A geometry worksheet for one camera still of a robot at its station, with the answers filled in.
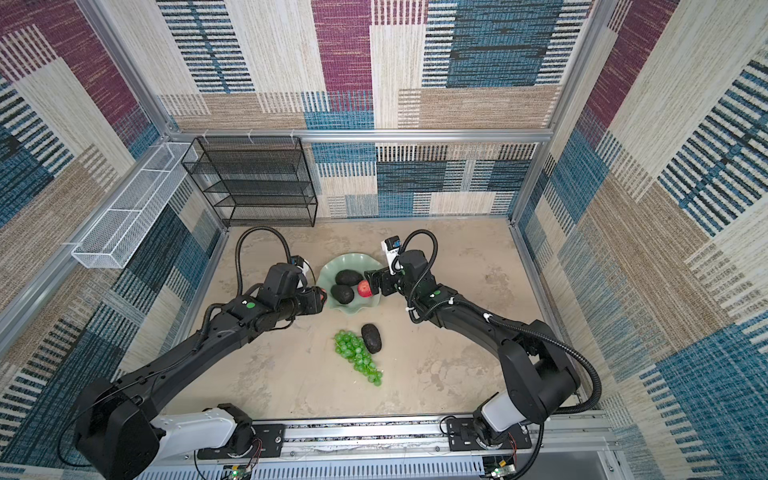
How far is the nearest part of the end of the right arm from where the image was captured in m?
0.66

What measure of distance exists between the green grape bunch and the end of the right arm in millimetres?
183

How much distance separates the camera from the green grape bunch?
0.83m
